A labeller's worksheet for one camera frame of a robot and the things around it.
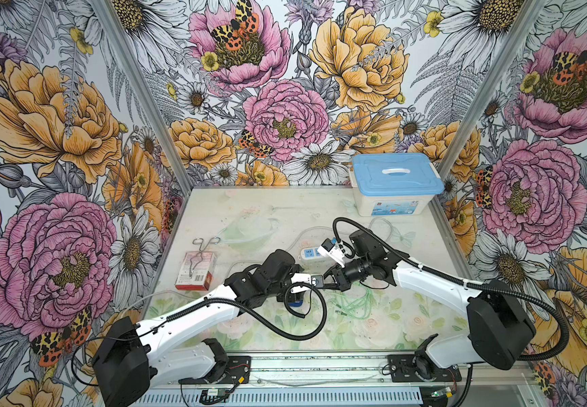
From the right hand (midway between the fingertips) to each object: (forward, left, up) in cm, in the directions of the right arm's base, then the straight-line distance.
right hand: (321, 290), depth 76 cm
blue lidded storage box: (+42, -32, +2) cm, 53 cm away
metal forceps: (+16, +43, -7) cm, 46 cm away
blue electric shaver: (+1, +8, -12) cm, 14 cm away
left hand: (+4, +7, -1) cm, 9 cm away
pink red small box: (+12, +42, -8) cm, 44 cm away
